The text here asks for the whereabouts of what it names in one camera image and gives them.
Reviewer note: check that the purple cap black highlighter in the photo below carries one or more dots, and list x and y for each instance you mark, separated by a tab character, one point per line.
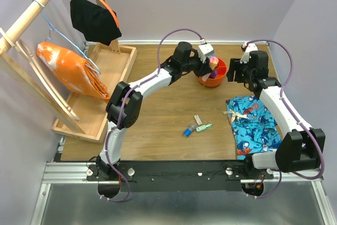
213	74

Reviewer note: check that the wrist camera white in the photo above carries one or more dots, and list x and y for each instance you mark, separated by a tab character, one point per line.
247	48
205	51

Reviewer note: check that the yellow cap pink highlighter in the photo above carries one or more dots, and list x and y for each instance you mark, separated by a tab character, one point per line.
212	65

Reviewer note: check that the wooden clothes rack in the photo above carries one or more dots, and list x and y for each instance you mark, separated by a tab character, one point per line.
49	95

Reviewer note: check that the small beige eraser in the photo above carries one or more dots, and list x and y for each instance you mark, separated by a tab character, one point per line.
198	120

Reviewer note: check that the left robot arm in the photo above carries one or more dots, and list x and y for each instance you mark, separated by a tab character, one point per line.
124	106

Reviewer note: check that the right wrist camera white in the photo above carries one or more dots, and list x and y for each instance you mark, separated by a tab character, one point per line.
247	48

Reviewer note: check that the blue wire hanger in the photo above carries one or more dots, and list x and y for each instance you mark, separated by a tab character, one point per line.
52	28

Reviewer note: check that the orange tie-dye cloth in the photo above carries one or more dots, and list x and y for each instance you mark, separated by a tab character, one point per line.
72	70

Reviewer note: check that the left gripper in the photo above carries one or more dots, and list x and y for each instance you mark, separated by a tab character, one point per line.
203	68

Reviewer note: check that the pink cap glue stick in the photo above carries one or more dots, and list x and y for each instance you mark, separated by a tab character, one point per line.
214	59

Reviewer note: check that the blue cap grey glue stick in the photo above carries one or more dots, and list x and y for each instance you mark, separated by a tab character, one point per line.
189	130

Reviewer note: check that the orange round organizer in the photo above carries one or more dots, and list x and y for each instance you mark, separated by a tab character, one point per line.
222	70

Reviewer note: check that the green highlighter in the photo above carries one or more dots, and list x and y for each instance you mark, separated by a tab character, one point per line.
203	127

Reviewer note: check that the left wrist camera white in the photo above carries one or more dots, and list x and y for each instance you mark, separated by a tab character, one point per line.
205	51

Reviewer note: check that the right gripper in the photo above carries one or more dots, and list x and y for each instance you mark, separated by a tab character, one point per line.
235	65

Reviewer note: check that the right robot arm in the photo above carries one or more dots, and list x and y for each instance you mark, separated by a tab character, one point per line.
302	146

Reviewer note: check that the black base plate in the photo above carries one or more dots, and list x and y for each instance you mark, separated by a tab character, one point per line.
176	176

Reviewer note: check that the black cloth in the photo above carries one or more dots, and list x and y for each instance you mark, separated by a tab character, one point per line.
94	22

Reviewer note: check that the blue shark print shorts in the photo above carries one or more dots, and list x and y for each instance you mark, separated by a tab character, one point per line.
253	126

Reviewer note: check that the aluminium rail frame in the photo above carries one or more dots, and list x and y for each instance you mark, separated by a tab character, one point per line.
66	197

